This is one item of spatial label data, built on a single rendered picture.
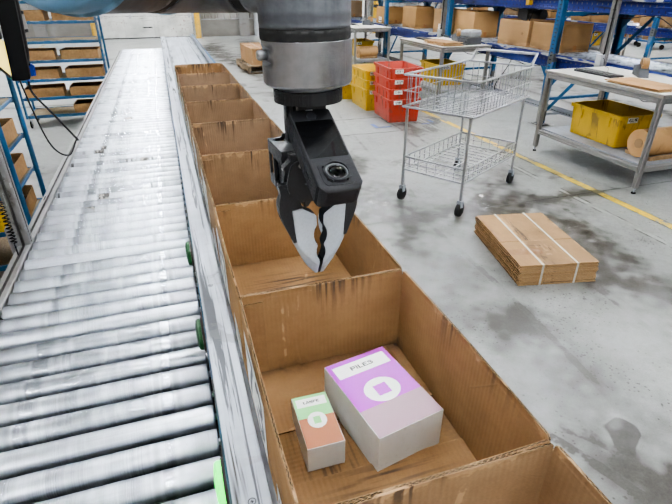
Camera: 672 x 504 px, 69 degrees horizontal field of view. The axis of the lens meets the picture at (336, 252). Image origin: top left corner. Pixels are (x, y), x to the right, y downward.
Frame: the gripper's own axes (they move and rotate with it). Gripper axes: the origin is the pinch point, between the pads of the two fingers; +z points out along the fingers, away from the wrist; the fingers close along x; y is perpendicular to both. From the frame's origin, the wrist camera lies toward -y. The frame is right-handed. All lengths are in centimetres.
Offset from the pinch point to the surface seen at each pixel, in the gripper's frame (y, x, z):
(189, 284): 78, 13, 45
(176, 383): 39, 20, 46
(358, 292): 18.0, -12.9, 17.9
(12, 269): 106, 62, 45
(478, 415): -8.7, -19.7, 24.0
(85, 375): 47, 39, 44
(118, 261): 99, 32, 44
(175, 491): 13, 23, 46
